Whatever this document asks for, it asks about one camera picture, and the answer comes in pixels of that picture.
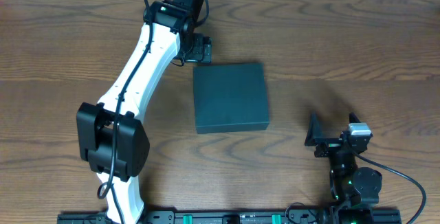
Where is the black gift box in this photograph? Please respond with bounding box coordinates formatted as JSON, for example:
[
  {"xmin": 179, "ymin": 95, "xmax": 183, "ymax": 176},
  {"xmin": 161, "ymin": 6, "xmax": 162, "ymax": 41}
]
[{"xmin": 193, "ymin": 63, "xmax": 270, "ymax": 134}]

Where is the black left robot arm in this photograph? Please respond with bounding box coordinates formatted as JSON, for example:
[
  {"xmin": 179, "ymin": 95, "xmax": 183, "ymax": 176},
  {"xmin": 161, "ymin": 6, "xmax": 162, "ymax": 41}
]
[{"xmin": 76, "ymin": 0, "xmax": 212, "ymax": 223}]

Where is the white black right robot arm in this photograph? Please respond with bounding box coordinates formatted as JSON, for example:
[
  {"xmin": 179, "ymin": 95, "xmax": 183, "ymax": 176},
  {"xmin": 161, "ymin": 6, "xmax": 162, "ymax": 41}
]
[{"xmin": 305, "ymin": 113, "xmax": 382, "ymax": 223}]

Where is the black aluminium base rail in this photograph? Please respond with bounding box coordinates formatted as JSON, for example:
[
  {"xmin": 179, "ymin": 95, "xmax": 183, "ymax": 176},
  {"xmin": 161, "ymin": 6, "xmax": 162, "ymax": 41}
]
[{"xmin": 56, "ymin": 208, "xmax": 402, "ymax": 224}]

